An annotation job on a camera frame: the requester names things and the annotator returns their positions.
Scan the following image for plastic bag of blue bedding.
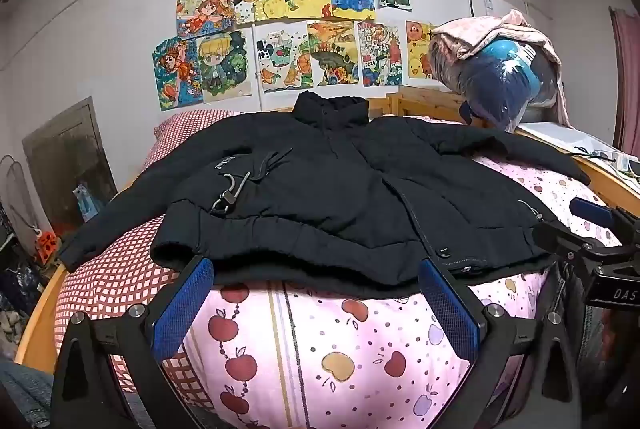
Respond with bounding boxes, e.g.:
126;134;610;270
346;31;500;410
427;26;563;132

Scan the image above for pink curtain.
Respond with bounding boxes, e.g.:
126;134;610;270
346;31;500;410
609;6;640;150

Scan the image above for cluttered white desk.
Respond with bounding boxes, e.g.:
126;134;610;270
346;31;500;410
515;122;640;190

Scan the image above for pink apple-print quilt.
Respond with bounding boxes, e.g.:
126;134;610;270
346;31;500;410
175;114;623;429

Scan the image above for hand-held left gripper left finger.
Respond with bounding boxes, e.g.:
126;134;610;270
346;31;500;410
50;254;216;429

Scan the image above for red checked bed sheet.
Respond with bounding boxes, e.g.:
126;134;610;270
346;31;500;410
54;109;246;410

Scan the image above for light blue plastic packet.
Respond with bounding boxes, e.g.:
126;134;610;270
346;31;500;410
75;184;103;217

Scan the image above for orange toy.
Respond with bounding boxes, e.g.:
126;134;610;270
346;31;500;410
37;231;58;262

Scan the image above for pale pink cloth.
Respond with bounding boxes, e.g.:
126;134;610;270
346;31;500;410
431;9;571;127

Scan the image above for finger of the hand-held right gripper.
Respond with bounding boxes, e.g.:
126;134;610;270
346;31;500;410
531;221;627;263
569;196;640;240

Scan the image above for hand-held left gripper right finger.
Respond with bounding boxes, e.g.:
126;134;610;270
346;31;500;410
417;258;583;429

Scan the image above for wooden bed frame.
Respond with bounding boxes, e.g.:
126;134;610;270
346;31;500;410
15;86;640;375

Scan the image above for blue denim jeans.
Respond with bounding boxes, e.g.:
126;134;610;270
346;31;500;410
0;356;56;429

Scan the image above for dark framed board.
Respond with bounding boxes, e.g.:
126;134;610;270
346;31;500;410
22;96;118;230

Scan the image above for black padded jacket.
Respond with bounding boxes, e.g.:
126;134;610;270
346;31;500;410
59;92;593;300

